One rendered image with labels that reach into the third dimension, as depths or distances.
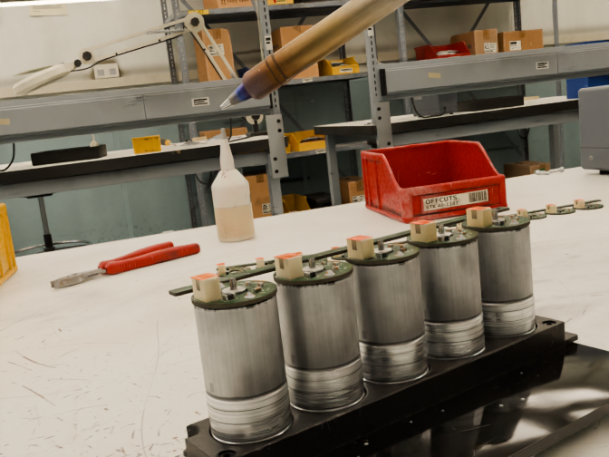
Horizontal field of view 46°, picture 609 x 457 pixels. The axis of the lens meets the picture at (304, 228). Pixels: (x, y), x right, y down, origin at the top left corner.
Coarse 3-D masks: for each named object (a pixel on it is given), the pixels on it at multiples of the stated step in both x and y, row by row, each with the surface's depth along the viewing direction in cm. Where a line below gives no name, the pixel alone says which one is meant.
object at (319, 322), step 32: (288, 288) 21; (320, 288) 21; (352, 288) 22; (288, 320) 22; (320, 320) 21; (352, 320) 22; (288, 352) 22; (320, 352) 21; (352, 352) 22; (288, 384) 22; (320, 384) 21; (352, 384) 22
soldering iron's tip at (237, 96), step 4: (240, 84) 18; (240, 88) 18; (244, 88) 18; (236, 92) 18; (240, 92) 18; (244, 92) 18; (232, 96) 19; (236, 96) 18; (240, 96) 18; (244, 96) 18; (248, 96) 18; (228, 100) 19; (232, 100) 19; (236, 100) 19; (240, 100) 19; (244, 100) 19; (224, 104) 19; (228, 104) 19; (232, 104) 19; (224, 108) 19
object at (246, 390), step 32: (224, 288) 21; (224, 320) 20; (256, 320) 20; (224, 352) 20; (256, 352) 20; (224, 384) 20; (256, 384) 20; (224, 416) 20; (256, 416) 20; (288, 416) 21
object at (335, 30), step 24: (360, 0) 17; (384, 0) 17; (408, 0) 17; (336, 24) 17; (360, 24) 17; (288, 48) 18; (312, 48) 18; (336, 48) 18; (264, 72) 18; (288, 72) 18; (264, 96) 18
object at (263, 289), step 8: (248, 280) 22; (256, 280) 22; (264, 280) 22; (248, 288) 21; (256, 288) 20; (264, 288) 21; (272, 288) 20; (192, 296) 21; (224, 296) 20; (232, 296) 20; (240, 296) 20; (256, 296) 20; (264, 296) 20; (272, 296) 20; (192, 304) 20; (200, 304) 20; (208, 304) 20; (216, 304) 19; (224, 304) 19; (232, 304) 19; (240, 304) 19; (248, 304) 20
